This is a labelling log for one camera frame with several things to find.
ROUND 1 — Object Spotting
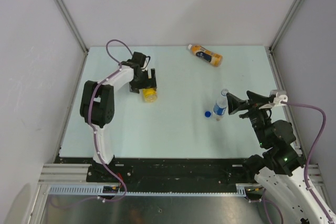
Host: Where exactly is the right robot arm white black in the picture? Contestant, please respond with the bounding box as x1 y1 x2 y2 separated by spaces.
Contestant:
226 90 335 223

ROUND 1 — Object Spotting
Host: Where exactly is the right aluminium corner post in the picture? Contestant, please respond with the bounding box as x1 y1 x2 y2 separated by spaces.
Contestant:
268 0 318 52

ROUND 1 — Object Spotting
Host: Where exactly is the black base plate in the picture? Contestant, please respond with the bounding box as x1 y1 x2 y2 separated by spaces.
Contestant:
55 157 255 194

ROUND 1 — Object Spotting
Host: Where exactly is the yellow juice bottle yellow cap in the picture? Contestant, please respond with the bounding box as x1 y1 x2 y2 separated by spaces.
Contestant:
142 88 158 103

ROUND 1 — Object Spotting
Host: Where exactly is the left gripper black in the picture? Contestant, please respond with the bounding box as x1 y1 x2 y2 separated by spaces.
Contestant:
130 69 156 94

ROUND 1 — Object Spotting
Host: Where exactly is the blue bottle cap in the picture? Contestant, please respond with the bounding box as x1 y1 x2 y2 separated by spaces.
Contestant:
205 111 212 118

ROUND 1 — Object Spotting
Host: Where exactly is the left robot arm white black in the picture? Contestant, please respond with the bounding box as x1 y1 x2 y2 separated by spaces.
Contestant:
80 52 158 182

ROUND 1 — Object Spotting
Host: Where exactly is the orange juice bottle white cap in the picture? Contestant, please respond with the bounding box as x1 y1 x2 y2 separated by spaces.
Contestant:
187 44 223 67

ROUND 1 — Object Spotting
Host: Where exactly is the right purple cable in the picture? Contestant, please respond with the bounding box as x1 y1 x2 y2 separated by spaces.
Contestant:
262 101 336 224

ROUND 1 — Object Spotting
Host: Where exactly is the left aluminium corner post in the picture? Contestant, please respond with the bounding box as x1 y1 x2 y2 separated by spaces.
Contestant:
38 0 89 55

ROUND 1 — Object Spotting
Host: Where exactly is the aluminium corner post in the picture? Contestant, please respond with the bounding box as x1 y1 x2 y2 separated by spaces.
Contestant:
268 0 318 52
38 0 89 55

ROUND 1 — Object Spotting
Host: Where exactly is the grey slotted cable duct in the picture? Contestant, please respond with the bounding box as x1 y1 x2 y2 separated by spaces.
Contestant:
47 183 250 197

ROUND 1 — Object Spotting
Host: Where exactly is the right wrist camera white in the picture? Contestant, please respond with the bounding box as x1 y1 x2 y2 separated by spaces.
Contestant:
259 90 288 110

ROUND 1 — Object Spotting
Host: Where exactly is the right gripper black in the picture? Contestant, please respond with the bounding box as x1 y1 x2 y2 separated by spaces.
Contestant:
225 90 272 147

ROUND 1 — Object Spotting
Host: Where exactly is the clear water bottle blue label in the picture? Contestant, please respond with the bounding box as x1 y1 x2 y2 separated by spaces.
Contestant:
213 89 228 121

